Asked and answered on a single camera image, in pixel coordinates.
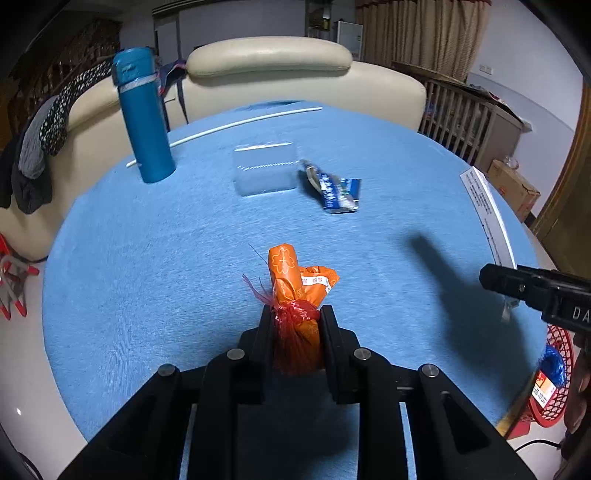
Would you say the black dotted cloth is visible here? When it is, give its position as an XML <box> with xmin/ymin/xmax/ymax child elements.
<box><xmin>41</xmin><ymin>60</ymin><xmax>116</xmax><ymax>155</ymax></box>

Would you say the white paper card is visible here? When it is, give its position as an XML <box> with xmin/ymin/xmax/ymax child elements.
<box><xmin>459</xmin><ymin>166</ymin><xmax>518</xmax><ymax>324</ymax></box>

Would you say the red plastic basket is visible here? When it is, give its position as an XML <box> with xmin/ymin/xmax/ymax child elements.
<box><xmin>529</xmin><ymin>325</ymin><xmax>578</xmax><ymax>428</ymax></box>

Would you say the wooden crib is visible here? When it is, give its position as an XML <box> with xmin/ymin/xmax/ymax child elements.
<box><xmin>392</xmin><ymin>60</ymin><xmax>527</xmax><ymax>171</ymax></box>

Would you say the cream leather sofa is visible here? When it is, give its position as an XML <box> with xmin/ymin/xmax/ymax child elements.
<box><xmin>0</xmin><ymin>37</ymin><xmax>428</xmax><ymax>259</ymax></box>

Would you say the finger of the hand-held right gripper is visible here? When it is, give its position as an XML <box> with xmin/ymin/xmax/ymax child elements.
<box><xmin>479</xmin><ymin>263</ymin><xmax>550</xmax><ymax>308</ymax></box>

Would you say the orange snack packet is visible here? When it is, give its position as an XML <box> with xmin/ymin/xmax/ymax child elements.
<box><xmin>268</xmin><ymin>244</ymin><xmax>340</xmax><ymax>376</ymax></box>

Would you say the red plastic bag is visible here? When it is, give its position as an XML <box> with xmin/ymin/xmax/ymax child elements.
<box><xmin>242</xmin><ymin>273</ymin><xmax>323</xmax><ymax>376</ymax></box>

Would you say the blue thermos bottle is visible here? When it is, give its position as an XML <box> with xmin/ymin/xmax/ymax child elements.
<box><xmin>112</xmin><ymin>47</ymin><xmax>177</xmax><ymax>184</ymax></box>

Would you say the blue silver foil wrapper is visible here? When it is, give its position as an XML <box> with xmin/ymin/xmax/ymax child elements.
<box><xmin>300</xmin><ymin>159</ymin><xmax>362</xmax><ymax>215</ymax></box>

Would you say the beige curtain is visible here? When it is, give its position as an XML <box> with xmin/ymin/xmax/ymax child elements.
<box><xmin>355</xmin><ymin>0</ymin><xmax>488</xmax><ymax>84</ymax></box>

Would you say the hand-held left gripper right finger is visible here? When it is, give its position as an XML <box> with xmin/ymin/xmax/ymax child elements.
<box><xmin>320</xmin><ymin>305</ymin><xmax>536</xmax><ymax>480</ymax></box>

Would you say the brown cardboard box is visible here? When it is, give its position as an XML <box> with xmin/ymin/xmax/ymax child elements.
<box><xmin>487</xmin><ymin>159</ymin><xmax>541</xmax><ymax>223</ymax></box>

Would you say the clear plastic box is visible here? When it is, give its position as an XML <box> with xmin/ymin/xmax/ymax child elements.
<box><xmin>232</xmin><ymin>142</ymin><xmax>298</xmax><ymax>197</ymax></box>

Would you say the orange white medicine box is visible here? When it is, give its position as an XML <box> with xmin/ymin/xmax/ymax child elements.
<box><xmin>531</xmin><ymin>376</ymin><xmax>557</xmax><ymax>409</ymax></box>

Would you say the grey cloth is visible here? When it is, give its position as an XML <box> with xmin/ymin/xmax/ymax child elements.
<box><xmin>18</xmin><ymin>99</ymin><xmax>58</xmax><ymax>178</ymax></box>

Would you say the dark bag with straps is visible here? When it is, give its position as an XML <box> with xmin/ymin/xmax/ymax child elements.
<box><xmin>154</xmin><ymin>58</ymin><xmax>190</xmax><ymax>125</ymax></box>

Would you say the dark glass cabinet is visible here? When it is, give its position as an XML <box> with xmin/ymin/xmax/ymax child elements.
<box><xmin>305</xmin><ymin>0</ymin><xmax>333</xmax><ymax>38</ymax></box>

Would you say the person's right forearm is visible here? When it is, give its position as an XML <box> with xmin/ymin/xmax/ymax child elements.
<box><xmin>561</xmin><ymin>332</ymin><xmax>591</xmax><ymax>480</ymax></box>

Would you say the blue plastic bag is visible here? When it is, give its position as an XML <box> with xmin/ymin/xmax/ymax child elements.
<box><xmin>538</xmin><ymin>345</ymin><xmax>568</xmax><ymax>388</ymax></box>

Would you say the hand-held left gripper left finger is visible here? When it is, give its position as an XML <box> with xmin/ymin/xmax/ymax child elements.
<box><xmin>58</xmin><ymin>305</ymin><xmax>278</xmax><ymax>480</ymax></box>

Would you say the white standing air conditioner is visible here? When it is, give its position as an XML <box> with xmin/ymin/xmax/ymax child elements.
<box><xmin>335</xmin><ymin>21</ymin><xmax>364</xmax><ymax>61</ymax></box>

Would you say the thin white rod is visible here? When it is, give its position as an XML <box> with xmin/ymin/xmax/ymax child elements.
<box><xmin>126</xmin><ymin>107</ymin><xmax>323</xmax><ymax>168</ymax></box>

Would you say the blue tablecloth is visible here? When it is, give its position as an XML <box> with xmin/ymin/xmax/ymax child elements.
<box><xmin>41</xmin><ymin>104</ymin><xmax>550</xmax><ymax>453</ymax></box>

